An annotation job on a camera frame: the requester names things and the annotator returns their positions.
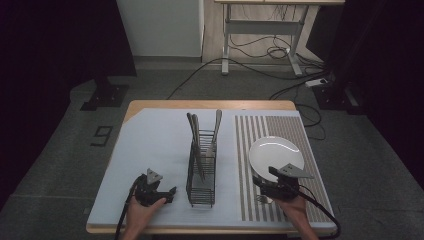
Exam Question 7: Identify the grey striped placemat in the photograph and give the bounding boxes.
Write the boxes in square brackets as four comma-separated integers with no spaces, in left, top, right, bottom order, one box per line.
[232,114,335,225]

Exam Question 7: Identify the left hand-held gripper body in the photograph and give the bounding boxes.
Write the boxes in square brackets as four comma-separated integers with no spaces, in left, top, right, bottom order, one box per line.
[132,168,168,208]

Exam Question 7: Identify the metal table knife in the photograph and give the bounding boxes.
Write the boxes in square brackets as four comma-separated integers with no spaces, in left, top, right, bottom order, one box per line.
[191,113,203,158]
[186,112,206,183]

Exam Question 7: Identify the wooden desk with white legs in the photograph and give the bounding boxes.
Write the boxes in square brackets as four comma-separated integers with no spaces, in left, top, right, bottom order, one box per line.
[213,0,346,78]

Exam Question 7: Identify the white round plate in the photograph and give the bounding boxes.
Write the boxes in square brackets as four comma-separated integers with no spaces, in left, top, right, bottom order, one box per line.
[248,135,306,183]

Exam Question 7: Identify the light blue table mat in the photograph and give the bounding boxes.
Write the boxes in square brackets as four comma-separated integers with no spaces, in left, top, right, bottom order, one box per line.
[86,107,338,232]

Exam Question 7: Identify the person's right hand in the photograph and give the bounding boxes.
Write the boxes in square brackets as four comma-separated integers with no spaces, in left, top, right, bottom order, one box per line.
[271,194,312,228]

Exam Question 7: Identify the metal cutlery piece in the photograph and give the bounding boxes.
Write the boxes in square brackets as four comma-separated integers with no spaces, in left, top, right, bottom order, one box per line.
[205,108,224,158]

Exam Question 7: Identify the white cabinet panel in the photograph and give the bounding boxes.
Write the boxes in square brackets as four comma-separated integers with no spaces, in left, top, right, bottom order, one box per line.
[115,0,205,58]

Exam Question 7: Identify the dark curtain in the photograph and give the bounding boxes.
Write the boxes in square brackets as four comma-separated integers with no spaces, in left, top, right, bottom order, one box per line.
[0,0,138,211]
[328,0,424,191]

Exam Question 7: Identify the white power strip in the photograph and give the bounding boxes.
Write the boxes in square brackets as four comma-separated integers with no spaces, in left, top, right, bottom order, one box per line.
[304,77,329,89]

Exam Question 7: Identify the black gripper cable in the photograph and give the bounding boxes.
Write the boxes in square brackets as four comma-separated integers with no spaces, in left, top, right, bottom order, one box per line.
[294,184,342,240]
[114,175,143,240]

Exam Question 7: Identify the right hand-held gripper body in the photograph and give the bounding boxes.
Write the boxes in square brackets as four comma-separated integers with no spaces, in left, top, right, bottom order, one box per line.
[259,162,315,202]

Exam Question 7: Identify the black floor cables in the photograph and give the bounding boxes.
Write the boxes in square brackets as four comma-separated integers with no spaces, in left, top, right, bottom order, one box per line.
[165,33,331,141]

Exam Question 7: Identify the wooden table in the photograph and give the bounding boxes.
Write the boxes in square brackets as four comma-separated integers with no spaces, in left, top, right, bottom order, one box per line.
[85,99,338,235]

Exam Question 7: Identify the person's left hand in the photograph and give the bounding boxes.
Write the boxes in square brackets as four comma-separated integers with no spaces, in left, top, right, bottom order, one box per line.
[127,196,168,233]

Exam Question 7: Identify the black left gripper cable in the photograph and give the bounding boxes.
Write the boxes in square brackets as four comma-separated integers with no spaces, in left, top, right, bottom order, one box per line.
[114,175,143,240]

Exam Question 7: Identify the black stand base with post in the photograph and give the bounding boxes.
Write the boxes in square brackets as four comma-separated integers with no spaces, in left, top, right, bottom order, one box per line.
[311,0,368,116]

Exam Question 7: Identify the black wire cutlery rack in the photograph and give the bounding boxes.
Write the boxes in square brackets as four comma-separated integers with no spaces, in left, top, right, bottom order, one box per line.
[185,129,218,209]

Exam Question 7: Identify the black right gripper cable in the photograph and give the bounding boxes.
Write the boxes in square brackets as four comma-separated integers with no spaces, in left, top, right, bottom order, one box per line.
[294,184,342,240]

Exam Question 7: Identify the black stand base plate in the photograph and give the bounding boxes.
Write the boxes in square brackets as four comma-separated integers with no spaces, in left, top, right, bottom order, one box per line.
[79,77,130,112]

